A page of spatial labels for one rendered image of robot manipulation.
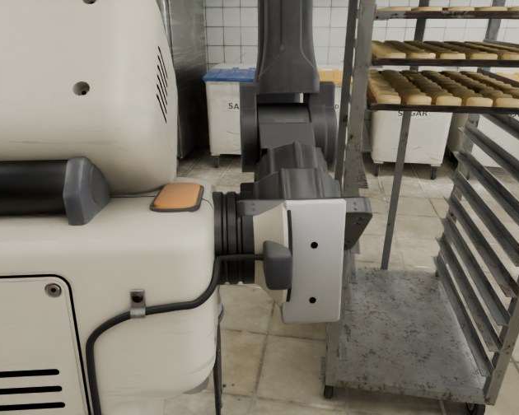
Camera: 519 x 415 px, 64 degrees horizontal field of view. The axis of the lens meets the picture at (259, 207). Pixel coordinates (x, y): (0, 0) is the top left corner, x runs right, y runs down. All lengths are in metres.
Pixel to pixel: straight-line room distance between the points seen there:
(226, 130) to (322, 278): 2.97
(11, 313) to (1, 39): 0.18
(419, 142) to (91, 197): 3.08
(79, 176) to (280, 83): 0.24
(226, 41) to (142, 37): 3.55
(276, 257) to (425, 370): 1.18
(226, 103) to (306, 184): 2.88
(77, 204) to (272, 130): 0.21
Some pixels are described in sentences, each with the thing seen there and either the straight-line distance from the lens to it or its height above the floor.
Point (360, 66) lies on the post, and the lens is 0.94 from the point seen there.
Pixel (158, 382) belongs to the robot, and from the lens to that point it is 0.32.
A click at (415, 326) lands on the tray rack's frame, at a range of 1.60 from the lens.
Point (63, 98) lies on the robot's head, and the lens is 0.30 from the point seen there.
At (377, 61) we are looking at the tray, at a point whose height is 1.05.
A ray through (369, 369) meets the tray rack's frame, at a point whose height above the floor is 0.15.
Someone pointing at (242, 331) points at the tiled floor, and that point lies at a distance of 1.71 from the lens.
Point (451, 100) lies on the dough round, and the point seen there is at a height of 0.97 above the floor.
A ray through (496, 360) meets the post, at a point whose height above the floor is 0.28.
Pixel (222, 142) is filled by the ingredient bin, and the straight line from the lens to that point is 3.33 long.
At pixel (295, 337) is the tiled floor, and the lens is 1.69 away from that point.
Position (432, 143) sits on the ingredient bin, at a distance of 3.31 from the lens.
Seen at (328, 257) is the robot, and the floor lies 0.96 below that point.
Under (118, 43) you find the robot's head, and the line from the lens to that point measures 0.31.
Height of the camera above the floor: 1.13
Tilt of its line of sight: 25 degrees down
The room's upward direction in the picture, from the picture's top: straight up
